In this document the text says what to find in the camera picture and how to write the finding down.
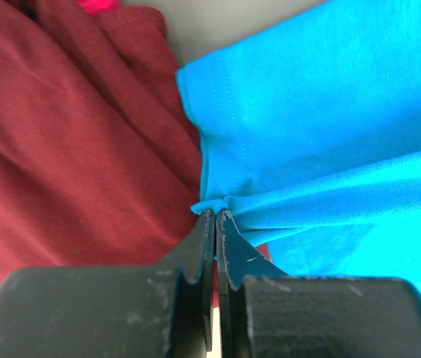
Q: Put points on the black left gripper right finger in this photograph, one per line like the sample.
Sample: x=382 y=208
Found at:
x=267 y=313

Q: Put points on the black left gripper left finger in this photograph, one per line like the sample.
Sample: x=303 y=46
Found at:
x=159 y=310

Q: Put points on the blue t shirt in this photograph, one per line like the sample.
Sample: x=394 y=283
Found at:
x=311 y=137

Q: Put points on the dark red folded t shirt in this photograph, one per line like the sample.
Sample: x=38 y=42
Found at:
x=98 y=163

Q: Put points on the pink folded t shirt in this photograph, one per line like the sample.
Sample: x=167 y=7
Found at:
x=93 y=7

